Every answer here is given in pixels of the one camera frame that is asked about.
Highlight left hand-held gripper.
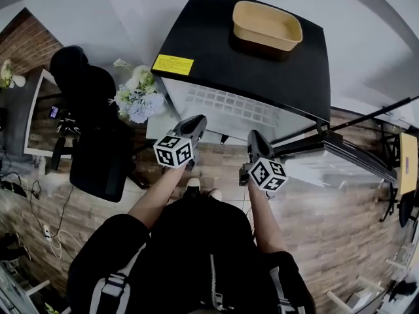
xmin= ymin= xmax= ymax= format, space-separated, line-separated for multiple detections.
xmin=153 ymin=114 xmax=208 ymax=173

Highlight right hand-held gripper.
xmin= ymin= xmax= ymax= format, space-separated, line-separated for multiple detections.
xmin=238 ymin=129 xmax=289 ymax=193

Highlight white fridge shelf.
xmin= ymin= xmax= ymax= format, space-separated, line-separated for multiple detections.
xmin=146 ymin=75 xmax=320 ymax=145

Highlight black fridge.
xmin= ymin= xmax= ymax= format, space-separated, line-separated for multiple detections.
xmin=145 ymin=0 xmax=399 ymax=191

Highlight person's right forearm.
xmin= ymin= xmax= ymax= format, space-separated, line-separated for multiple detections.
xmin=247 ymin=179 xmax=289 ymax=254

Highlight person's left forearm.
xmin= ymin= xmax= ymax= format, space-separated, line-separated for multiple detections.
xmin=127 ymin=164 xmax=188 ymax=230

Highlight person's left white shoe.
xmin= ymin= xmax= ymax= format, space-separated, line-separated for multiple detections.
xmin=185 ymin=177 xmax=202 ymax=193

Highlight white and blue flower bouquet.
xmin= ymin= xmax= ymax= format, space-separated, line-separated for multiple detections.
xmin=107 ymin=58 xmax=166 ymax=124

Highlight black office chair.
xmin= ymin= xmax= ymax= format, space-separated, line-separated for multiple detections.
xmin=50 ymin=124 xmax=150 ymax=203

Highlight person's black jacket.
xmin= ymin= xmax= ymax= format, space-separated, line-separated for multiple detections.
xmin=66 ymin=193 xmax=317 ymax=314

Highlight black stand pole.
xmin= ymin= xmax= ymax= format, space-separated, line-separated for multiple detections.
xmin=327 ymin=96 xmax=412 ymax=133

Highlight black swivel chair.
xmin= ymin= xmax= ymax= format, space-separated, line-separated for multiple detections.
xmin=379 ymin=181 xmax=419 ymax=229

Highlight white framed desk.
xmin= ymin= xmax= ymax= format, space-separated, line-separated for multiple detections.
xmin=23 ymin=67 xmax=73 ymax=159

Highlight tan plastic tray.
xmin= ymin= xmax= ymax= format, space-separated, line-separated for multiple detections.
xmin=232 ymin=0 xmax=303 ymax=52

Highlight light wooden stool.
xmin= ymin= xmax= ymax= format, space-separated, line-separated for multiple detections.
xmin=326 ymin=275 xmax=393 ymax=314

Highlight small flowers in white vase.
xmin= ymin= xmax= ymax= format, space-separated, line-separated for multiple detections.
xmin=0 ymin=59 xmax=26 ymax=90

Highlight black cable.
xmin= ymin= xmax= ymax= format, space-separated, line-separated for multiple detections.
xmin=29 ymin=179 xmax=75 ymax=238

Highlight white cable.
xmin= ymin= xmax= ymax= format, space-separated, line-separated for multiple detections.
xmin=48 ymin=229 xmax=84 ymax=261

